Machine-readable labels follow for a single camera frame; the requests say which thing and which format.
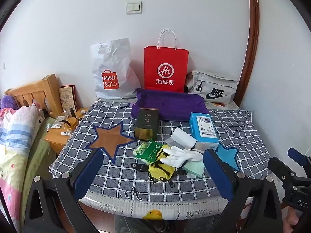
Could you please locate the mint green cloth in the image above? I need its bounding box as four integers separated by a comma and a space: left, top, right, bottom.
182, 160, 205, 178

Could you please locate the white glove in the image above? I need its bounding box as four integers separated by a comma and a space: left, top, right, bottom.
160, 146, 203, 168

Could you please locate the white sponge block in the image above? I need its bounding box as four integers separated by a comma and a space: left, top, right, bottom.
170, 127, 197, 149

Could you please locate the yellow black pouch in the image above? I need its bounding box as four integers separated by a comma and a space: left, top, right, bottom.
148, 145, 176, 183

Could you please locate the green wet wipes pack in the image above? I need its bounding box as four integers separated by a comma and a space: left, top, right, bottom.
133, 140, 162, 165

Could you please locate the person's right hand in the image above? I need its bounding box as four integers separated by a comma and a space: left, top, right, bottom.
283, 207, 299, 232

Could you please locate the green bed sheet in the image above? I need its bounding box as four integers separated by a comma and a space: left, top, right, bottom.
20, 117, 56, 228

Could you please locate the blue tissue pack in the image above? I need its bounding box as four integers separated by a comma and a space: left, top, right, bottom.
189, 113, 219, 151

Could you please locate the wooden nightstand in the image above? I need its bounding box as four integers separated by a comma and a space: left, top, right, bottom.
44, 108, 88, 155

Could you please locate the grey checkered blanket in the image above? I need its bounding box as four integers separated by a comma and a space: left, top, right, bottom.
49, 100, 270, 203

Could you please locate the dark green tea tin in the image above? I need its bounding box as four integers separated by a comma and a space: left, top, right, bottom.
134, 108, 159, 141

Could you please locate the colourful striped pillow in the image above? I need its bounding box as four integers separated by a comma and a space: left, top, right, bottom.
0, 103, 41, 175

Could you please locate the brown book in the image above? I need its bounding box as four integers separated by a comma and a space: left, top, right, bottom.
59, 85, 77, 111

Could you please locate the purple towel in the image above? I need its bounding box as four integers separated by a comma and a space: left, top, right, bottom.
131, 88, 209, 122

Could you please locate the grey Nike waist bag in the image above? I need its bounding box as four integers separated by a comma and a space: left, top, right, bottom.
186, 70, 238, 104

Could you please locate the wooden headboard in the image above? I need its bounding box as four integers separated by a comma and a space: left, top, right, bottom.
4, 74, 63, 118

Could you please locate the white Miniso plastic bag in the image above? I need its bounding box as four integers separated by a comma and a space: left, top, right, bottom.
90, 38, 141, 99

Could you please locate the purple plush toy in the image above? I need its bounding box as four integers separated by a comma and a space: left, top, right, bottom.
1, 95, 19, 110

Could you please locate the red paper shopping bag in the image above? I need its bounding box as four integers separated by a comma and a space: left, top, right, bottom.
143, 38, 189, 93

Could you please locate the black strap clip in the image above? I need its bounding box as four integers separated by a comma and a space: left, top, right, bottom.
131, 163, 149, 173

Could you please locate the brown wooden door frame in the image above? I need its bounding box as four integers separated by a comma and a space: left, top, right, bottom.
233, 0, 260, 106

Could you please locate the white wall switch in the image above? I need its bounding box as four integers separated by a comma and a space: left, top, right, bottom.
126, 2, 142, 14

